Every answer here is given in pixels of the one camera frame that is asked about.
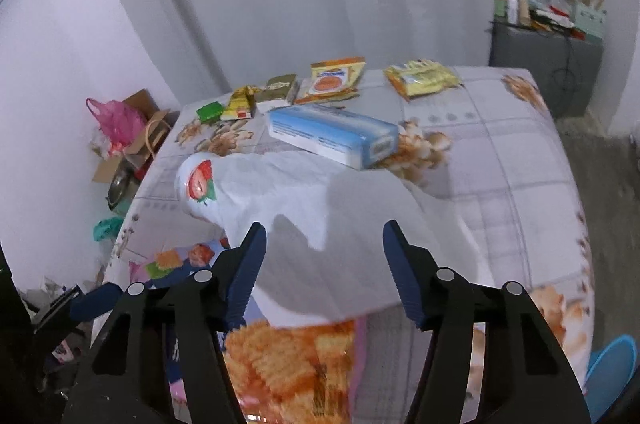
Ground teal plastic bag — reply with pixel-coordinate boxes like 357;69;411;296
93;217;125;243

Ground white plastic drink bottle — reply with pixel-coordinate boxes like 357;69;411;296
175;153;227;225

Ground pink plastic bag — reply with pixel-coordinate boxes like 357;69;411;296
86;98;148;151

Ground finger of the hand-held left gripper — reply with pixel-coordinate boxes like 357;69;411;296
30;283;124;344

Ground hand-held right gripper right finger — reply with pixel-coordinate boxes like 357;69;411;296
382;219;592;424

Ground grey cabinet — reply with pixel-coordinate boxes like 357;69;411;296
489;20;603;119

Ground white plastic bag strawberry print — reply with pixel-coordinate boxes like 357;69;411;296
210;151;496;322

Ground olive green packet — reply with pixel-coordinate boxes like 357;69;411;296
255;74;299;112

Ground pink potato chips bag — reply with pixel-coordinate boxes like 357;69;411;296
129;240;362;424

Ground yellow green snack packet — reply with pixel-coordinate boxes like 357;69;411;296
221;85;261;121

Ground blue waste basket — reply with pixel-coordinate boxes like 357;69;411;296
582;335;638;423

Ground black cable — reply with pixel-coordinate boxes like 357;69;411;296
550;35;584;93

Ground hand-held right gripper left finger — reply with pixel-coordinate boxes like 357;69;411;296
61;221;268;424

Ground brown paper bag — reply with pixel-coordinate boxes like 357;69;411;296
142;109;173;155

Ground floral tablecloth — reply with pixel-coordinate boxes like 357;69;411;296
92;65;598;424

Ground small green packet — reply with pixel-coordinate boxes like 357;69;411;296
196;102;224;123

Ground metal pot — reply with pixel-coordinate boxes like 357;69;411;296
106;164;143;212

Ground brown cardboard box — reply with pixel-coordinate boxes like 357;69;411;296
91;88;173;183

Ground blue tissue box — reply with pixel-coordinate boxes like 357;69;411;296
266;104;401;170

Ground orange snack packet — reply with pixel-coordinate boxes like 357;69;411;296
295;57;367;105

